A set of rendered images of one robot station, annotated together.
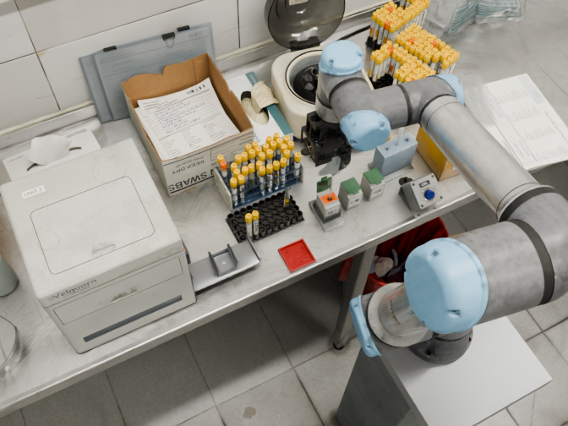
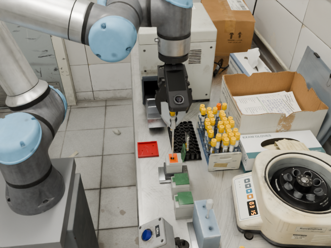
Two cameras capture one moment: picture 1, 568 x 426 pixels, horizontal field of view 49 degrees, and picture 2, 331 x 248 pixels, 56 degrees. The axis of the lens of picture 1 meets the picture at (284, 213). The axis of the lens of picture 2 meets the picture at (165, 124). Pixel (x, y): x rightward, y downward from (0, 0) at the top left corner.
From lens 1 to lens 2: 140 cm
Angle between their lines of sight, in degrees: 68
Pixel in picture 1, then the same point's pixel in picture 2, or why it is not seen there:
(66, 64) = (304, 45)
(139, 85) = (298, 83)
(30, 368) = not seen: hidden behind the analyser
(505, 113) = not seen: outside the picture
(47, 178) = (198, 10)
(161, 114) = (280, 101)
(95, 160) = (204, 19)
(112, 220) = not seen: hidden behind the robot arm
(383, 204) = (166, 217)
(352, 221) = (160, 189)
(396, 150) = (199, 213)
